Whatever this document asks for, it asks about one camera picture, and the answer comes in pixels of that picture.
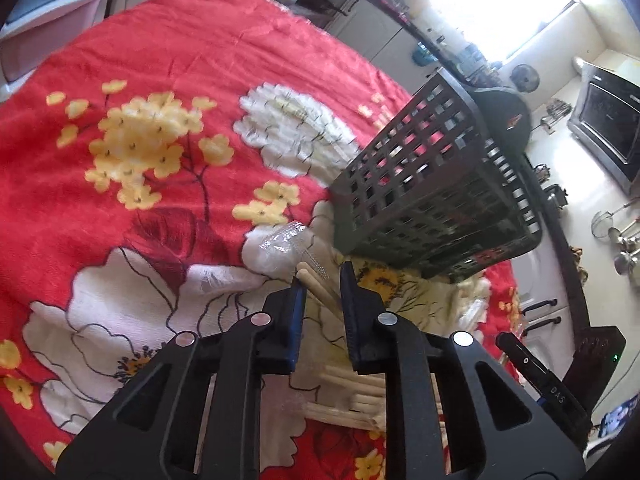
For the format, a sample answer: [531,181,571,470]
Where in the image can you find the black plastic utensil basket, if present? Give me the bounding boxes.
[330,70,542,282]

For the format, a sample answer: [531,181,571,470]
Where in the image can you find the beige plastic drawer tower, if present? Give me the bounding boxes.
[1,0,107,100]

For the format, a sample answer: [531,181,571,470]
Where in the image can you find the white lower kitchen cabinets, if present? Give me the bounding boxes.
[326,0,574,376]

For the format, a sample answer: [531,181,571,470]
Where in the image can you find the black range hood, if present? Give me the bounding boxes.
[567,63,639,195]

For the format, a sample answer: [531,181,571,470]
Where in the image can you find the wooden chopsticks pair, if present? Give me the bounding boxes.
[295,261,344,321]

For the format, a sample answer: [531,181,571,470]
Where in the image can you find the wrapped chopsticks on blanket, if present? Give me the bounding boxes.
[300,365,386,434]

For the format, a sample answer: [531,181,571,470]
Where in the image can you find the red floral blanket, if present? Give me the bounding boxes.
[0,0,524,480]

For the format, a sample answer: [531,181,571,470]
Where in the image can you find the hanging ladles and strainers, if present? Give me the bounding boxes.
[590,197,639,275]

